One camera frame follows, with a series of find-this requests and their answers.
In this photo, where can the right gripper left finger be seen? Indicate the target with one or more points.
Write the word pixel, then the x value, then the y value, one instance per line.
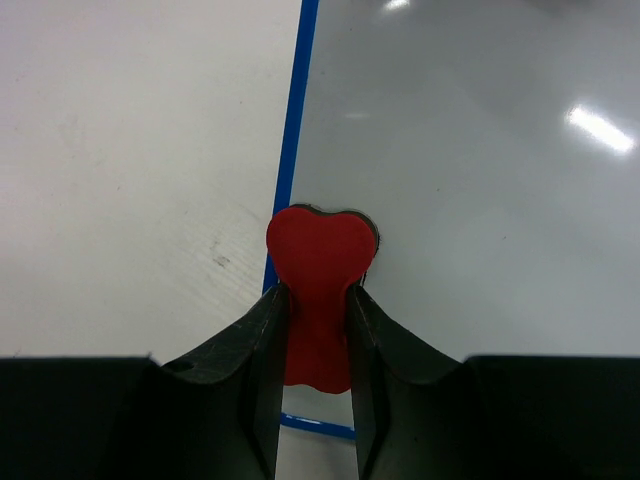
pixel 214 412

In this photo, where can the red bone-shaped eraser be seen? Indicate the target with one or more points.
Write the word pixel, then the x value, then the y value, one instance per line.
pixel 318 255

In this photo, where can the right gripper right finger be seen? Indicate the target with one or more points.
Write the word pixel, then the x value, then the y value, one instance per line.
pixel 416 411

